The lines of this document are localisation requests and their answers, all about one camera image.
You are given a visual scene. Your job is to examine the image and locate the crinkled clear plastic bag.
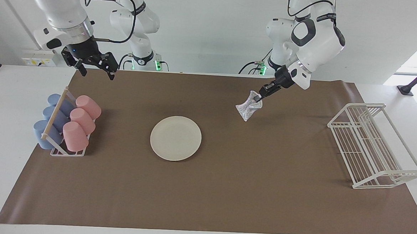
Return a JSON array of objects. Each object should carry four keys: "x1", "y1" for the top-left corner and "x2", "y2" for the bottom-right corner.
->
[{"x1": 235, "y1": 90, "x2": 264, "y2": 123}]

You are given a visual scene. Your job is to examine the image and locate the cream round plate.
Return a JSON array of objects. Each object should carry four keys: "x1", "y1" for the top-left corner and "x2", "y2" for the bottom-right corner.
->
[{"x1": 149, "y1": 114, "x2": 203, "y2": 163}]

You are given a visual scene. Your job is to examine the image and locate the pink plastic cup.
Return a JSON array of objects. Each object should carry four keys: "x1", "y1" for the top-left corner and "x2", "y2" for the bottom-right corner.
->
[
  {"x1": 61, "y1": 121, "x2": 90, "y2": 153},
  {"x1": 69, "y1": 108, "x2": 97, "y2": 136},
  {"x1": 74, "y1": 95, "x2": 103, "y2": 120}
]

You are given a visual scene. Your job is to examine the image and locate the blue plastic cup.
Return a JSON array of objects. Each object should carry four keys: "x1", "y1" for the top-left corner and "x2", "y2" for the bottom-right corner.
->
[
  {"x1": 32, "y1": 119, "x2": 65, "y2": 150},
  {"x1": 47, "y1": 93, "x2": 76, "y2": 117},
  {"x1": 42, "y1": 105, "x2": 70, "y2": 132}
]

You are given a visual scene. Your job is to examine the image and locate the white cup holder rack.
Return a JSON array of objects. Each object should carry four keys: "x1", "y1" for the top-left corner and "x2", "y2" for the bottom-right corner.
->
[{"x1": 40, "y1": 85, "x2": 98, "y2": 158}]

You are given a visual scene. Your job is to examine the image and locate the brown table mat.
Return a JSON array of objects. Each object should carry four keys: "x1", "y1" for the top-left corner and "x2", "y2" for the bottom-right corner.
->
[{"x1": 0, "y1": 63, "x2": 417, "y2": 234}]

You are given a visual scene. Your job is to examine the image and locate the black right base cable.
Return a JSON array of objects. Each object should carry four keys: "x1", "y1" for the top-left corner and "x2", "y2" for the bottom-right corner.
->
[{"x1": 118, "y1": 53, "x2": 134, "y2": 71}]

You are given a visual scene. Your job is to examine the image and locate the black base cable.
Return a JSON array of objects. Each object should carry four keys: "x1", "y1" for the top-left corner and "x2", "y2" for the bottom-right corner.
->
[
  {"x1": 238, "y1": 44, "x2": 274, "y2": 77},
  {"x1": 118, "y1": 53, "x2": 134, "y2": 71}
]

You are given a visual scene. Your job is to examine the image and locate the black left base cable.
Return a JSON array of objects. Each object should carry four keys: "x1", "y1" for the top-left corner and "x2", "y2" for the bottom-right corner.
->
[{"x1": 238, "y1": 44, "x2": 274, "y2": 77}]

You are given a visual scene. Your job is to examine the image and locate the white wall socket box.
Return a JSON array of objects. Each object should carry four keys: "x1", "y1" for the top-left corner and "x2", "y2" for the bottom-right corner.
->
[{"x1": 21, "y1": 48, "x2": 59, "y2": 67}]

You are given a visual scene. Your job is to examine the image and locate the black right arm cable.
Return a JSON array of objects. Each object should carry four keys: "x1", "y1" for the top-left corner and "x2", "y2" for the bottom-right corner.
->
[{"x1": 82, "y1": 0, "x2": 138, "y2": 44}]

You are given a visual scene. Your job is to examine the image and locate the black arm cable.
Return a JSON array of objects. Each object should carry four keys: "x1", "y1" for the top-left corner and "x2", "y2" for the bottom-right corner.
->
[
  {"x1": 287, "y1": 0, "x2": 338, "y2": 21},
  {"x1": 82, "y1": 0, "x2": 138, "y2": 44}
]

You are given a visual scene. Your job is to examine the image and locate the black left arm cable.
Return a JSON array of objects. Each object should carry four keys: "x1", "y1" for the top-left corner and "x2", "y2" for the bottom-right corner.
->
[{"x1": 287, "y1": 0, "x2": 338, "y2": 21}]

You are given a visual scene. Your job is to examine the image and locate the white wire dish rack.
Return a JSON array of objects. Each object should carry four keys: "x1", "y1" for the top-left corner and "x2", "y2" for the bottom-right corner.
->
[{"x1": 324, "y1": 100, "x2": 417, "y2": 192}]

